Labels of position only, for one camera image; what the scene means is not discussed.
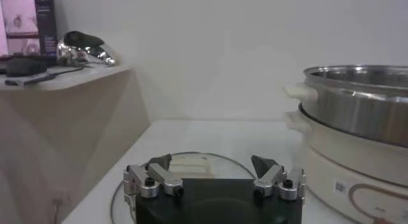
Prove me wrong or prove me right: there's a thin black cable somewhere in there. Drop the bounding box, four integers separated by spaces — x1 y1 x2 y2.
54 64 93 77

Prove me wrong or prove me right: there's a white side table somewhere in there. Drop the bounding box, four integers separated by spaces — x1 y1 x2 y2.
0 64 150 224

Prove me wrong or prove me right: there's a shiny chrome helmet-shaped device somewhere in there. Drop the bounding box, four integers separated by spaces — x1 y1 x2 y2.
56 30 117 68

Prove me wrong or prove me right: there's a steel steamer basket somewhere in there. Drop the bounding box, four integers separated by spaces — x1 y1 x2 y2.
283 64 408 149

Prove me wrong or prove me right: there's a round glass pot lid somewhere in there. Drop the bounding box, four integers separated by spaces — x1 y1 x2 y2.
110 151 309 224

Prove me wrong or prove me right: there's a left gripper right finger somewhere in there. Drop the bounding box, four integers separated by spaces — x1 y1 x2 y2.
251 154 307 202

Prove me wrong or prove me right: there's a cream electric pot base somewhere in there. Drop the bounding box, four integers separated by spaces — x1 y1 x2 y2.
285 110 408 224

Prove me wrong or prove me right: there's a black USB dongle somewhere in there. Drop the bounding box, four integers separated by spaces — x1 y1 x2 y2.
4 73 57 87

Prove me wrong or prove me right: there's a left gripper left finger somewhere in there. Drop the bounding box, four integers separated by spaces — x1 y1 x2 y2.
123 153 185 199

